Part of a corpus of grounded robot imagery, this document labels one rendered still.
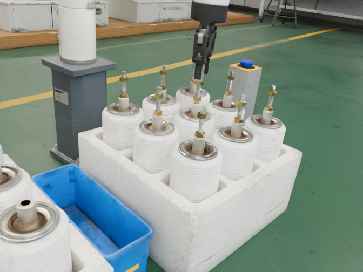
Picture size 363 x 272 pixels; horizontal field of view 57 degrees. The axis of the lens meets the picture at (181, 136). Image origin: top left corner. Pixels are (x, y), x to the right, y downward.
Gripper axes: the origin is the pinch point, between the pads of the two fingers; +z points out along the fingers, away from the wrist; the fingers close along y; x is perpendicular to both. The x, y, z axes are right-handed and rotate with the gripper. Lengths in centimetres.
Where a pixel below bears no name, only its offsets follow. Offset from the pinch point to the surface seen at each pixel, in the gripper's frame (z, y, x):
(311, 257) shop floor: 35.3, -9.8, -31.9
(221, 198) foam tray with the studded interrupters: 17.5, -20.2, -10.0
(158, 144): 12.0, -15.1, 4.4
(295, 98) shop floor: 35, 106, -35
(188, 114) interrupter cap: 10.5, -0.4, 1.7
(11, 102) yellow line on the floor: 36, 38, 82
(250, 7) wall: 26, 543, 14
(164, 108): 11.0, 1.5, 8.0
